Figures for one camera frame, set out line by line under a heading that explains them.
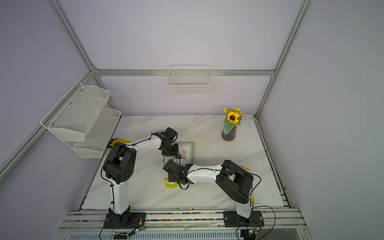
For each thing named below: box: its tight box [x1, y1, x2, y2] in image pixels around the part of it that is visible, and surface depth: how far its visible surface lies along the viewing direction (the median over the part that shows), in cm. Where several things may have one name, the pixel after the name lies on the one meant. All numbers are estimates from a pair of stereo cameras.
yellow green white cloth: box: [163, 177, 183, 188], surface depth 85 cm
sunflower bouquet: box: [223, 107, 246, 135], surface depth 86 cm
